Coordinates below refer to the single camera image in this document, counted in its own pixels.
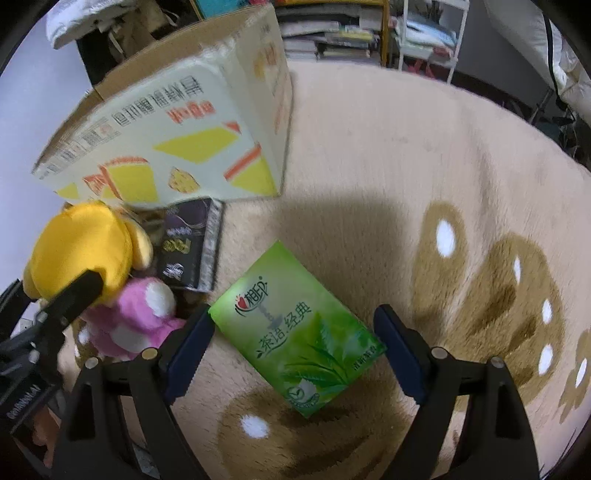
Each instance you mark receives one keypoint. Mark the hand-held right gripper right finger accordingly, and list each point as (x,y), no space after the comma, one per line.
(400,353)

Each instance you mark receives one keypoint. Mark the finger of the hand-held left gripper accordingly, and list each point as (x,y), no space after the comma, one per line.
(74,297)
(11,297)

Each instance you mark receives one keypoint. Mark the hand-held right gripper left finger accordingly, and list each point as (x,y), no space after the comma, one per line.
(189,355)

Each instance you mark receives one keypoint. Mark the yellow plush toy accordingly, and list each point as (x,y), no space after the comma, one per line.
(83,244)

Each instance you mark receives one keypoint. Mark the pink plush toy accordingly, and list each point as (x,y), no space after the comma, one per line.
(134,318)

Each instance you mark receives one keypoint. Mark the green tissue packet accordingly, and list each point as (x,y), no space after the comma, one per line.
(295,327)

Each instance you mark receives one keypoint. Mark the black tissue packet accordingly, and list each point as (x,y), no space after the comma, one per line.
(184,244)

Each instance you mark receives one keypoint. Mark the printed cardboard box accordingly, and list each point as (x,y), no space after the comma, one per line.
(184,124)

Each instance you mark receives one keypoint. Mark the beige floral blanket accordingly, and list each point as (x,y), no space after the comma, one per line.
(392,175)

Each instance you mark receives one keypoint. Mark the black hanging garment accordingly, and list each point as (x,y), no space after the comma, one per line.
(99,60)

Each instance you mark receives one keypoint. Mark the pile of books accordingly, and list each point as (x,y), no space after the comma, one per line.
(332,39)

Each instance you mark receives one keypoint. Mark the white trolley cart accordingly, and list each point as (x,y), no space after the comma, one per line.
(429,32)

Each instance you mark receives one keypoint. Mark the wooden shelf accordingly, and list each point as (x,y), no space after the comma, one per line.
(385,27)

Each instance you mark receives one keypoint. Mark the teal bag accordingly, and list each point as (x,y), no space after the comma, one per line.
(221,7)

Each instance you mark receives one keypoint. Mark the cream office chair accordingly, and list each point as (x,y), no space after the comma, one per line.
(531,41)

